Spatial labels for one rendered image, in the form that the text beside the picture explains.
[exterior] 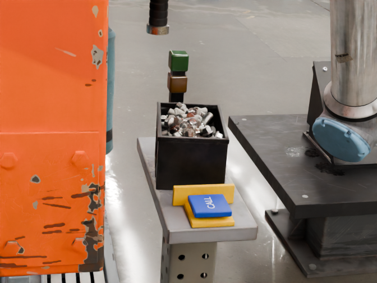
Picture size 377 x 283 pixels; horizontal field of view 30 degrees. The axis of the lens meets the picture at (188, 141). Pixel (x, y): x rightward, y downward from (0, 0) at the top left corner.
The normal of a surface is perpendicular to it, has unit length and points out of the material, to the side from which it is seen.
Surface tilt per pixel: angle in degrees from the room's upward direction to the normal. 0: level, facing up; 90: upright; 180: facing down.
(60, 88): 90
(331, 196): 0
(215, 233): 90
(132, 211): 0
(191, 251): 90
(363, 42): 114
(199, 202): 0
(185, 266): 90
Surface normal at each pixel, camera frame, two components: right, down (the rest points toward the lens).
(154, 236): 0.07, -0.92
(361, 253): 0.22, 0.40
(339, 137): -0.62, 0.70
